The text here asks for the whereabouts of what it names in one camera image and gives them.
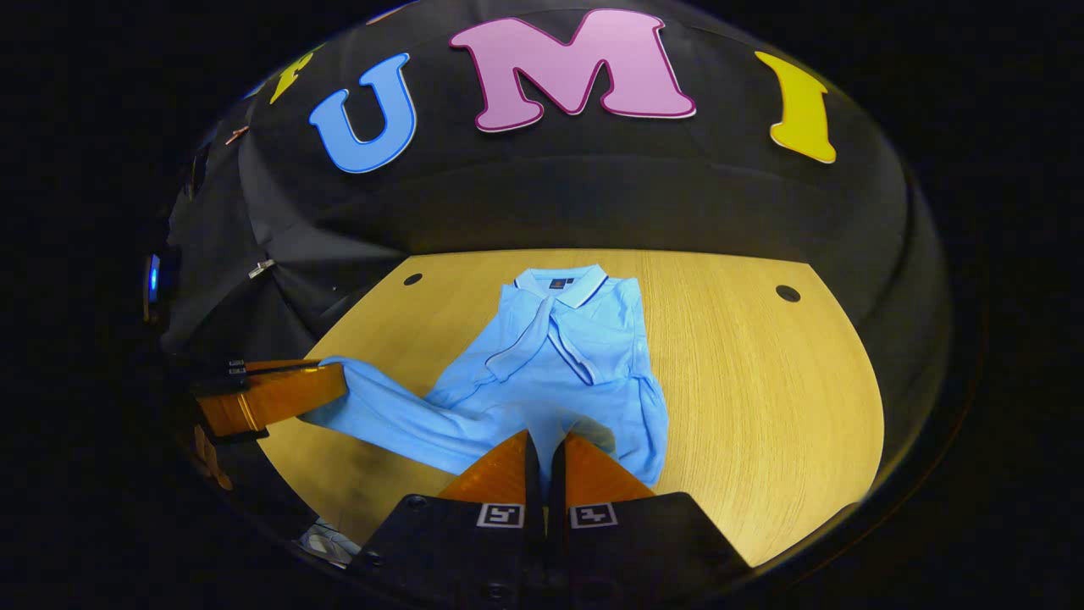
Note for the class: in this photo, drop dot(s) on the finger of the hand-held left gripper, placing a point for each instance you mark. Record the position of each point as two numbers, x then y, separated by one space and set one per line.
279 402
271 365

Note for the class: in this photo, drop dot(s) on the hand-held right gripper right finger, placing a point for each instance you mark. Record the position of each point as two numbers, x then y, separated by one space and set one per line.
555 487

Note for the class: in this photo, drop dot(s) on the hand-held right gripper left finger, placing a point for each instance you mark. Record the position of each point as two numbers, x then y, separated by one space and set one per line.
533 483

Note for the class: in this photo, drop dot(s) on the light blue T-shirt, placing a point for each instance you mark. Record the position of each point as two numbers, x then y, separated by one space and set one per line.
542 381

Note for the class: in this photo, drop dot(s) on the small white tag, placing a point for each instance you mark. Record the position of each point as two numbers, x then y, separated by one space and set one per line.
261 268

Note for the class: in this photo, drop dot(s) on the black device with blue light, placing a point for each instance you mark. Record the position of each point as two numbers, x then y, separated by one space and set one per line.
152 278

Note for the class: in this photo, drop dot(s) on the grey sneaker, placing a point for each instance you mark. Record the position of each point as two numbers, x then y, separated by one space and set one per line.
326 542

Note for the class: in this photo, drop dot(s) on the copper spring clip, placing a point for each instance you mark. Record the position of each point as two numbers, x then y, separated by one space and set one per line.
237 134

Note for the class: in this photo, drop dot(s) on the black backdrop cloth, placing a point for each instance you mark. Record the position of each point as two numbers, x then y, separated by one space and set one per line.
593 186

